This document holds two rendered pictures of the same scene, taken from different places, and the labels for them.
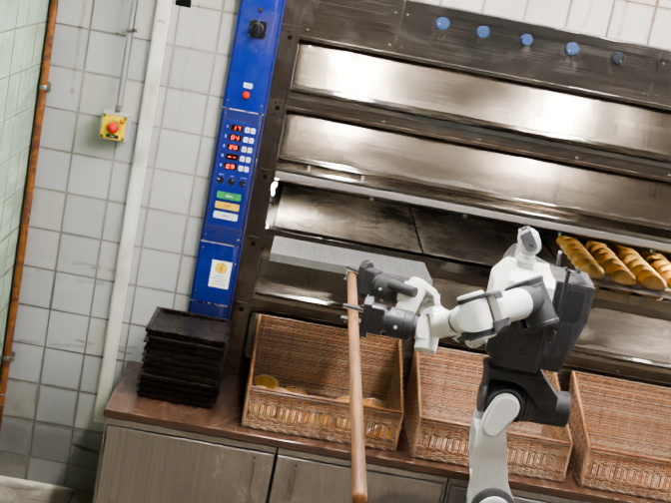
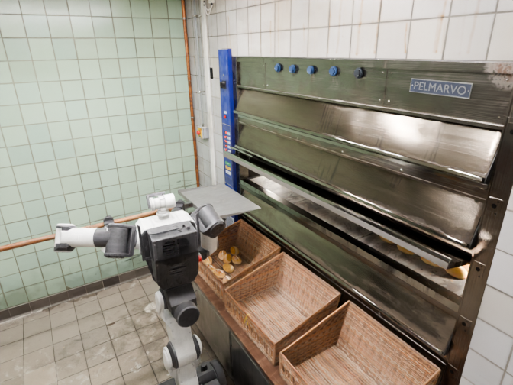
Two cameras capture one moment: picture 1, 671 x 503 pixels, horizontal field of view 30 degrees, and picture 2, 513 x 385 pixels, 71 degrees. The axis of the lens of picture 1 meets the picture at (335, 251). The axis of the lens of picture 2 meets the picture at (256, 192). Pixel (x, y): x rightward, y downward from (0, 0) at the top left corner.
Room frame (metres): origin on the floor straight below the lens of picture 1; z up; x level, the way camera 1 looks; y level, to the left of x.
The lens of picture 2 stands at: (3.38, -2.15, 2.15)
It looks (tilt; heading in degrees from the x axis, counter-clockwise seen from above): 22 degrees down; 61
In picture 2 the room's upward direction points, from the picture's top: 1 degrees counter-clockwise
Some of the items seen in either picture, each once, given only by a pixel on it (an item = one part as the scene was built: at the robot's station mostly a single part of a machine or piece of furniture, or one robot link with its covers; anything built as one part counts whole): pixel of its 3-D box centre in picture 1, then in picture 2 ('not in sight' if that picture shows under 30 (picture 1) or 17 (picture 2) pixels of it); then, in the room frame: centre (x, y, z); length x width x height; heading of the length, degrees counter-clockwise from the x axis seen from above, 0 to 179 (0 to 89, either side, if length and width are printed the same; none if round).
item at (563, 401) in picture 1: (525, 393); (178, 296); (3.74, -0.67, 1.01); 0.28 x 0.13 x 0.18; 92
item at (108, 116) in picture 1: (115, 126); (203, 131); (4.50, 0.88, 1.46); 0.10 x 0.07 x 0.10; 93
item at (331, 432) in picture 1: (325, 379); (233, 256); (4.33, -0.05, 0.72); 0.56 x 0.49 x 0.28; 94
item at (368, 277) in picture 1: (375, 283); (178, 212); (3.92, -0.15, 1.22); 0.12 x 0.10 x 0.13; 57
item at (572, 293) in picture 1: (534, 311); (169, 247); (3.73, -0.64, 1.27); 0.34 x 0.30 x 0.36; 178
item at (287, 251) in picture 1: (350, 257); (217, 198); (4.22, -0.06, 1.21); 0.55 x 0.36 x 0.03; 92
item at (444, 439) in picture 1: (486, 409); (279, 301); (4.35, -0.65, 0.72); 0.56 x 0.49 x 0.28; 94
